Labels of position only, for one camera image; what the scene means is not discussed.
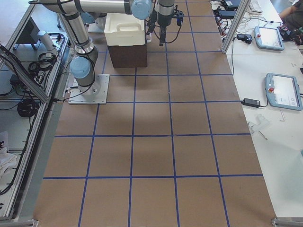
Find clear plastic bracket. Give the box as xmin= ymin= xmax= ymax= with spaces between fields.
xmin=247 ymin=114 xmax=270 ymax=135

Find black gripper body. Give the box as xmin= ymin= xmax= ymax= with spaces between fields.
xmin=156 ymin=4 xmax=184 ymax=27

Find near teach pendant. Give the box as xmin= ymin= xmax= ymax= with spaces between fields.
xmin=265 ymin=73 xmax=303 ymax=111

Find seated person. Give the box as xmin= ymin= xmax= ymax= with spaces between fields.
xmin=279 ymin=1 xmax=303 ymax=30

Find black power brick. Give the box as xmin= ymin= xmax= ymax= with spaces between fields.
xmin=241 ymin=98 xmax=261 ymax=108

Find coiled black cables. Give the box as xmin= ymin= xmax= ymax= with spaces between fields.
xmin=17 ymin=96 xmax=40 ymax=118

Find white cloth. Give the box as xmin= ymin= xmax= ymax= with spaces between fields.
xmin=0 ymin=131 xmax=18 ymax=175

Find teach pendant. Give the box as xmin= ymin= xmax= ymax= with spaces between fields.
xmin=265 ymin=73 xmax=303 ymax=111
xmin=254 ymin=26 xmax=285 ymax=51

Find metal allen key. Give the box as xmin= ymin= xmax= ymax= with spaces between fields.
xmin=280 ymin=110 xmax=285 ymax=122

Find grey metal base plate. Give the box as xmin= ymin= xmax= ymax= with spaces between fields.
xmin=68 ymin=74 xmax=110 ymax=105

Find aluminium frame post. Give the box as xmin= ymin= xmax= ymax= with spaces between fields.
xmin=222 ymin=0 xmax=250 ymax=54

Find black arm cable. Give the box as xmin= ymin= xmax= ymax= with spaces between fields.
xmin=149 ymin=7 xmax=183 ymax=44

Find far teach pendant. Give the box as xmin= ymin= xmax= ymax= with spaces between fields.
xmin=254 ymin=26 xmax=285 ymax=51

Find small black adapter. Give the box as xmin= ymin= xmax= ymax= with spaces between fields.
xmin=237 ymin=34 xmax=252 ymax=44

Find white keyboard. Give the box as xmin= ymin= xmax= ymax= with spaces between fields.
xmin=249 ymin=0 xmax=263 ymax=14

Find white plastic tray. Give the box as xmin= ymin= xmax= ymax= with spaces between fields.
xmin=104 ymin=13 xmax=145 ymax=46

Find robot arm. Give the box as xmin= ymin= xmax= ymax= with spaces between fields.
xmin=29 ymin=0 xmax=184 ymax=95

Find aluminium frame rail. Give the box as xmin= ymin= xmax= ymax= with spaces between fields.
xmin=0 ymin=0 xmax=61 ymax=221

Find dark brown drawer cabinet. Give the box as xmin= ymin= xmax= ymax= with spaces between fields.
xmin=108 ymin=44 xmax=148 ymax=68

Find white drawer handle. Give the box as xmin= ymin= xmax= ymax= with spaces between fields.
xmin=146 ymin=33 xmax=152 ymax=43

